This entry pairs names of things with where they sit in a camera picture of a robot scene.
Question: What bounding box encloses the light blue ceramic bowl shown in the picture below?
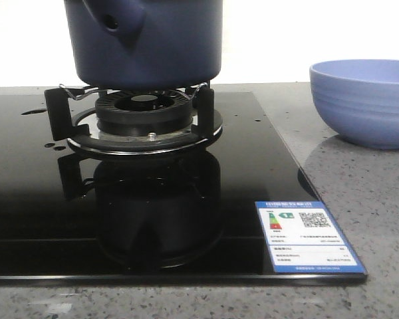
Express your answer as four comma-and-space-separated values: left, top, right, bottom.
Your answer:
309, 59, 399, 150

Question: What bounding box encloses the black metal pot support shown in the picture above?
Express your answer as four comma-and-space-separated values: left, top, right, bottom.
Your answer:
45, 82, 223, 157

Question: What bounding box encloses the dark blue ceramic pot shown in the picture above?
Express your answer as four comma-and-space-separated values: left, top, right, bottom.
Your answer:
65, 1, 223, 90

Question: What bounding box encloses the black round gas burner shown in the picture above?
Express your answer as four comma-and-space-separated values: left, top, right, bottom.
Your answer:
95, 91, 193, 136

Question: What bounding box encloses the blue white energy label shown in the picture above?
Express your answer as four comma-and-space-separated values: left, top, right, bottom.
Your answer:
255, 201, 366, 275

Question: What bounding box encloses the black glass gas cooktop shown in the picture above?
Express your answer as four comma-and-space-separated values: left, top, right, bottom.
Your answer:
0, 92, 367, 286

